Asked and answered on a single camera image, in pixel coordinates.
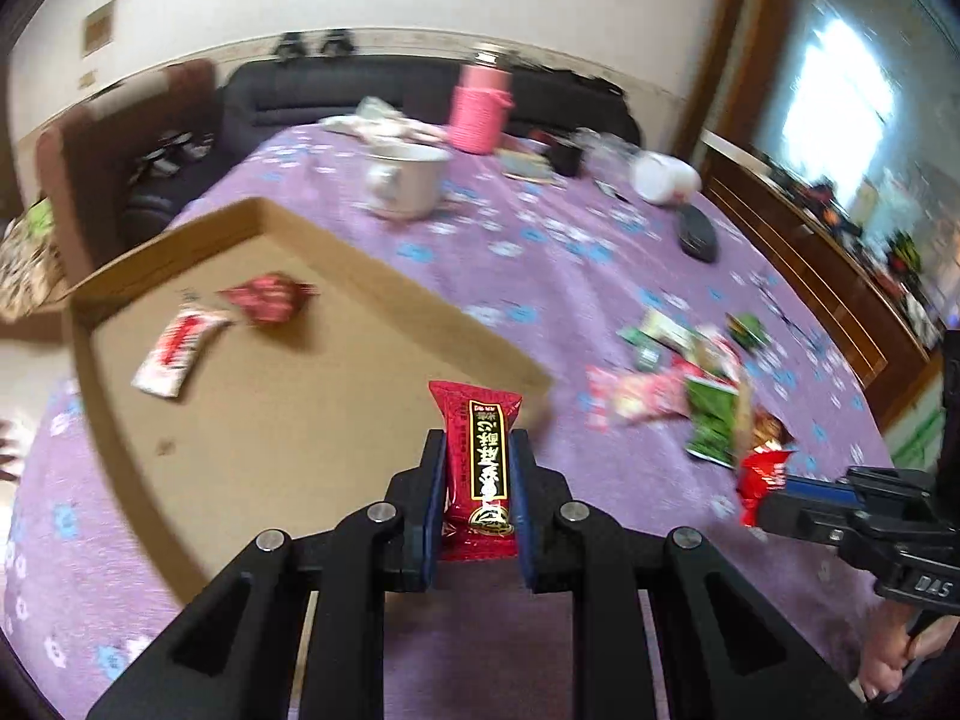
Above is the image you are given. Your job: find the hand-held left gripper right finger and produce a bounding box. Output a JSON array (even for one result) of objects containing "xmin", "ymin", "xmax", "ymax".
[{"xmin": 514, "ymin": 427, "xmax": 863, "ymax": 720}]

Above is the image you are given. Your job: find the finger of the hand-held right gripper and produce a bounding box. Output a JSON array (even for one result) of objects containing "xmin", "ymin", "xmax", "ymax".
[
  {"xmin": 754, "ymin": 499, "xmax": 848, "ymax": 545},
  {"xmin": 780, "ymin": 474, "xmax": 856, "ymax": 503}
]

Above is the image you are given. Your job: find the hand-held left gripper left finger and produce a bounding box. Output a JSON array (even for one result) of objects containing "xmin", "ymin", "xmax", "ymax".
[{"xmin": 86, "ymin": 429, "xmax": 449, "ymax": 720}]

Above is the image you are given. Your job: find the bright red snack packet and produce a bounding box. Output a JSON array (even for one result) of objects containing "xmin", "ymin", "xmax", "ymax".
[{"xmin": 735, "ymin": 446, "xmax": 796, "ymax": 527}]

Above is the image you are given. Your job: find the red snack packet black label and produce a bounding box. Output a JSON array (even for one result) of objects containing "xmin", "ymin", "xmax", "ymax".
[{"xmin": 429, "ymin": 381, "xmax": 522, "ymax": 562}]

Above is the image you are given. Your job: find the cardboard box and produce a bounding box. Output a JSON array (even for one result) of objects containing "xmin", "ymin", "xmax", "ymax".
[{"xmin": 64, "ymin": 196, "xmax": 554, "ymax": 608}]

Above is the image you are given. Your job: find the person's right hand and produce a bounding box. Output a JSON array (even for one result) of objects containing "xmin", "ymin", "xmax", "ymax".
[{"xmin": 851, "ymin": 604, "xmax": 960, "ymax": 706}]

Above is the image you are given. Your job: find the brown snack packet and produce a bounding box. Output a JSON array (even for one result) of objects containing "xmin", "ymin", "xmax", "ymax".
[{"xmin": 750, "ymin": 405, "xmax": 792, "ymax": 451}]

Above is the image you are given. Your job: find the bright green snack packet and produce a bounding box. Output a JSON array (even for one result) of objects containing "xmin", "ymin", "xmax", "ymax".
[{"xmin": 686, "ymin": 379, "xmax": 740, "ymax": 466}]

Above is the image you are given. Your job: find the small dark green snack packet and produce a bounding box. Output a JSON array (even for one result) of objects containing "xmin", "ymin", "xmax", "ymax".
[{"xmin": 727, "ymin": 313, "xmax": 766, "ymax": 350}]

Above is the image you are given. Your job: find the large white red snack packet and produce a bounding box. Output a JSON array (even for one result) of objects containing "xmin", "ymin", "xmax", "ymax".
[{"xmin": 589, "ymin": 364, "xmax": 691, "ymax": 428}]

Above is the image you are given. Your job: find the wooden cabinet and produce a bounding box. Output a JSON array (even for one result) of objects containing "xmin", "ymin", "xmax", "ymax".
[{"xmin": 697, "ymin": 127, "xmax": 946, "ymax": 428}]

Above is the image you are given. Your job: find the clear green-striped snack packet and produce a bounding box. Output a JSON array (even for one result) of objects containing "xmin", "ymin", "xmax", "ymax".
[{"xmin": 619, "ymin": 307, "xmax": 695, "ymax": 372}]

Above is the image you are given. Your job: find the purple floral tablecloth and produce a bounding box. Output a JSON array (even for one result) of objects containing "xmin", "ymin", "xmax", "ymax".
[{"xmin": 0, "ymin": 120, "xmax": 897, "ymax": 720}]

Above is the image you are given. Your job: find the dark red snack packet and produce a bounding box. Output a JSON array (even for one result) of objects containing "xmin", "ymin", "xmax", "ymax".
[{"xmin": 217, "ymin": 272, "xmax": 320, "ymax": 327}]

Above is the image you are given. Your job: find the black pouch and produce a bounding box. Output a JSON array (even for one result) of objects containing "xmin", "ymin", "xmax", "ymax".
[{"xmin": 675, "ymin": 206, "xmax": 719, "ymax": 263}]

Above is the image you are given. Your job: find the white snack packet red label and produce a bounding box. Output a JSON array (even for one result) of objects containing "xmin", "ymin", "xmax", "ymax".
[{"xmin": 131, "ymin": 304, "xmax": 233, "ymax": 398}]

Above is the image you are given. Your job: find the white enamel mug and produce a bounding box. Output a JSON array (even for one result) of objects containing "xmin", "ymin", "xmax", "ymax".
[{"xmin": 362, "ymin": 142, "xmax": 451, "ymax": 220}]

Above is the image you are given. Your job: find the white plastic jar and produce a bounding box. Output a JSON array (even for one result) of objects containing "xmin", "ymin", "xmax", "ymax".
[{"xmin": 630, "ymin": 151, "xmax": 702, "ymax": 205}]

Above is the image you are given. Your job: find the small dish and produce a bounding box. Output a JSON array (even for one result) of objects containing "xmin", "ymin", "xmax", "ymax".
[{"xmin": 499, "ymin": 150, "xmax": 557, "ymax": 182}]

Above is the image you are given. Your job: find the black cup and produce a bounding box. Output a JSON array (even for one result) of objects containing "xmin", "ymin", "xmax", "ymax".
[{"xmin": 547, "ymin": 139, "xmax": 586, "ymax": 177}]

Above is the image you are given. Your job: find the clear glass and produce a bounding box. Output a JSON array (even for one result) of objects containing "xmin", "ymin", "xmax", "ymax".
[{"xmin": 577, "ymin": 131, "xmax": 638, "ymax": 167}]

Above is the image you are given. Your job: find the window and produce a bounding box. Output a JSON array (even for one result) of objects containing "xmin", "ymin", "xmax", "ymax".
[{"xmin": 780, "ymin": 0, "xmax": 908, "ymax": 196}]

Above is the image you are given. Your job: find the crumpled white cloth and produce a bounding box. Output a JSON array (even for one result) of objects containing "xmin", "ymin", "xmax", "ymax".
[{"xmin": 322, "ymin": 96, "xmax": 443, "ymax": 145}]

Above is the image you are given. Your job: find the pink thermos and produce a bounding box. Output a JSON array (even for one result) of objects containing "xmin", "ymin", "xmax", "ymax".
[{"xmin": 448, "ymin": 43, "xmax": 515, "ymax": 156}]

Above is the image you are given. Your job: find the dark sofa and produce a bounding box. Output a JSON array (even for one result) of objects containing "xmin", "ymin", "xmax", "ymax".
[{"xmin": 124, "ymin": 60, "xmax": 642, "ymax": 237}]

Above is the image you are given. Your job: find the brown chair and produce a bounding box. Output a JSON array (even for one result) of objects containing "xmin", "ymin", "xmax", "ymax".
[{"xmin": 36, "ymin": 60, "xmax": 218, "ymax": 286}]

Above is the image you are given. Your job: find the wall plaque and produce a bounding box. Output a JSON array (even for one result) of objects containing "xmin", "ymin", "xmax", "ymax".
[{"xmin": 81, "ymin": 6, "xmax": 115, "ymax": 55}]

